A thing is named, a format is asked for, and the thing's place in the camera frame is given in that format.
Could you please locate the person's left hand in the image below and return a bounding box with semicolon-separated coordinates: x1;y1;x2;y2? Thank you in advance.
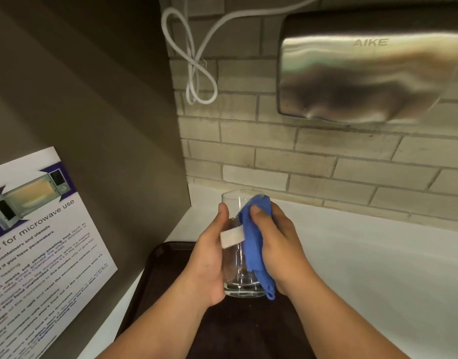
183;203;230;308

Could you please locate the person's right hand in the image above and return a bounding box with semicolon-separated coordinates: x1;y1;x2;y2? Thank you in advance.
250;201;310;298

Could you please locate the blue cleaning cloth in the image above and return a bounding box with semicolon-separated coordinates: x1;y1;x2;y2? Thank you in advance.
237;194;276;301

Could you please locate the clear drinking glass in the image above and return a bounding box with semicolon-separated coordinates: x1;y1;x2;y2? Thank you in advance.
220;190;266;299

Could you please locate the person's left forearm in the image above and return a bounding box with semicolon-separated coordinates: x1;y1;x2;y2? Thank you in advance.
96;273;211;359

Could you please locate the person's right forearm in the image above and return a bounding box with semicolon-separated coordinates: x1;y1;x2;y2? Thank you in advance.
278;272;411;359

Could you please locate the dark brown tray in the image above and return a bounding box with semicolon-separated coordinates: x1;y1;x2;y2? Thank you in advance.
114;241;316;359

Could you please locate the microwave instruction poster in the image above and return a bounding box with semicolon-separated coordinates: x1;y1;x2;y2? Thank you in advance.
0;147;118;359

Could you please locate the stainless steel hand dryer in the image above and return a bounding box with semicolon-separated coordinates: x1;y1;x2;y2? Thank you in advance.
277;1;458;124

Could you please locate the white power cable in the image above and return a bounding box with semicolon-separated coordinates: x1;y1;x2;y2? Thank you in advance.
161;0;324;106

